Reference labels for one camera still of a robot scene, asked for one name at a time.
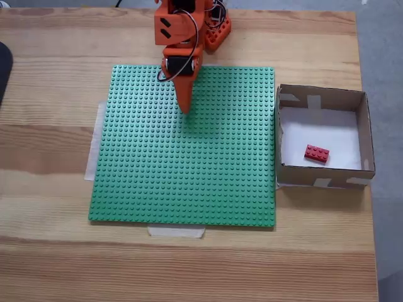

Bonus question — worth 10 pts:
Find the red lego block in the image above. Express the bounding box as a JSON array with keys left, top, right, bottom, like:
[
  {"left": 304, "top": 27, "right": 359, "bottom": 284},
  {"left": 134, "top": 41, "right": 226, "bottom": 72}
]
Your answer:
[{"left": 304, "top": 143, "right": 331, "bottom": 164}]

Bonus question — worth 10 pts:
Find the green lego baseplate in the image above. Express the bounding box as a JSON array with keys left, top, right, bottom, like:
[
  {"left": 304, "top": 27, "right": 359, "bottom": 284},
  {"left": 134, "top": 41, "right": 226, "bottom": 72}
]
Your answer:
[{"left": 88, "top": 64, "right": 277, "bottom": 230}]

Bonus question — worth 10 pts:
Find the brown cardboard box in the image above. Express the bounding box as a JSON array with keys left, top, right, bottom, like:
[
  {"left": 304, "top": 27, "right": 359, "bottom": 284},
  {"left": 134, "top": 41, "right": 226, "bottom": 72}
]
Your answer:
[{"left": 275, "top": 84, "right": 377, "bottom": 190}]

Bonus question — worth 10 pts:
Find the masking tape strip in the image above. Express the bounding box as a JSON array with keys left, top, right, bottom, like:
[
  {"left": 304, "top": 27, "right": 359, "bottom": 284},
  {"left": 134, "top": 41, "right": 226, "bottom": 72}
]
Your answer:
[
  {"left": 84, "top": 100, "right": 107, "bottom": 182},
  {"left": 147, "top": 225, "right": 207, "bottom": 239}
]

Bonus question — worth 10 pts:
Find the white paper sheet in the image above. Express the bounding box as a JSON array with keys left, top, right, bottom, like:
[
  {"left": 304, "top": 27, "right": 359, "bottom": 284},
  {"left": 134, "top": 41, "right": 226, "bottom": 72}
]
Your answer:
[{"left": 278, "top": 106, "right": 362, "bottom": 171}]

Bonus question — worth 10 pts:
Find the black rounded object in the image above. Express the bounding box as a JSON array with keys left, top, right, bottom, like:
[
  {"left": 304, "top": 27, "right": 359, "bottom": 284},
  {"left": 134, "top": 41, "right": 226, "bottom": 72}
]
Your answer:
[{"left": 0, "top": 40, "right": 15, "bottom": 109}]

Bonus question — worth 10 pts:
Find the gripper motor cable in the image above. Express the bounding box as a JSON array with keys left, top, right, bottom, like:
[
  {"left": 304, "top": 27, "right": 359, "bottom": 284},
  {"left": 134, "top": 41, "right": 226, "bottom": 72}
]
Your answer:
[{"left": 157, "top": 8, "right": 200, "bottom": 82}]

